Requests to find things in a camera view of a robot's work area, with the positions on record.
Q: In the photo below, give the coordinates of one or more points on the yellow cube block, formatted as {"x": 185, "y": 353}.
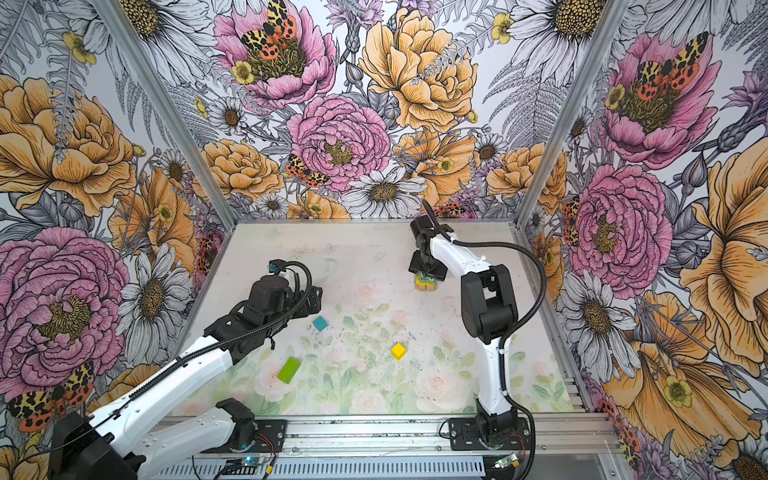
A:
{"x": 398, "y": 351}

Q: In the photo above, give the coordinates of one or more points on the aluminium rail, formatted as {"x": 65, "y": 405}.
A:
{"x": 318, "y": 436}

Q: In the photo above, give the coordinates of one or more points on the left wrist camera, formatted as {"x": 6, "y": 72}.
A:
{"x": 276, "y": 266}

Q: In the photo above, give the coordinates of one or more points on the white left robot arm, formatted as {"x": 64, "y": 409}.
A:
{"x": 79, "y": 451}

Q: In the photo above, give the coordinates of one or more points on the green owl toy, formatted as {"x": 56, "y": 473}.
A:
{"x": 424, "y": 280}

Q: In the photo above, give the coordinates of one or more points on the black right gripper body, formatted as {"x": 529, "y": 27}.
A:
{"x": 428, "y": 265}

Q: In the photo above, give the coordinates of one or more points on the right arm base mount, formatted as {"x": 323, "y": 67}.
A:
{"x": 476, "y": 433}

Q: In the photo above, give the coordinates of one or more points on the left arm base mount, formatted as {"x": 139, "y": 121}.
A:
{"x": 257, "y": 436}

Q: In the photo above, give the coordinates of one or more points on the teal cube block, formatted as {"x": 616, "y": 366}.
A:
{"x": 320, "y": 324}

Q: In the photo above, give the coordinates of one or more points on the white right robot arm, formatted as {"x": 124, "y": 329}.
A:
{"x": 488, "y": 310}

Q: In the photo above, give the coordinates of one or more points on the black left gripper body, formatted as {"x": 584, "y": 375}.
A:
{"x": 298, "y": 307}

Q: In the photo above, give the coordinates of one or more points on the green rectangular block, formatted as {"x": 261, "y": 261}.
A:
{"x": 289, "y": 370}

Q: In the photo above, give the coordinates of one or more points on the natural wood block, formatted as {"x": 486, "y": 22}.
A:
{"x": 420, "y": 286}

